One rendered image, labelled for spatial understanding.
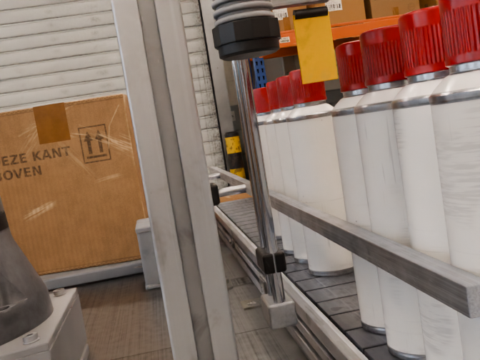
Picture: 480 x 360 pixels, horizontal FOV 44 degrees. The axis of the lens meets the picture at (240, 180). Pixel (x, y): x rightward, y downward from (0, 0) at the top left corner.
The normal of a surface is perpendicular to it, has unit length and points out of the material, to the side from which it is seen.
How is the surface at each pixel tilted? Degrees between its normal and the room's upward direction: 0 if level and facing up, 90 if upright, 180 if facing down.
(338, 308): 0
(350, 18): 91
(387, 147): 90
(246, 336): 0
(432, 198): 90
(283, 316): 90
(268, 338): 0
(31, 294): 68
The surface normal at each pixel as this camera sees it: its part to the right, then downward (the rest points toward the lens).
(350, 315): -0.16, -0.98
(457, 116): -0.81, 0.18
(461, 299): -0.98, 0.17
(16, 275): 0.83, -0.48
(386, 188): -0.64, 0.17
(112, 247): 0.03, 0.09
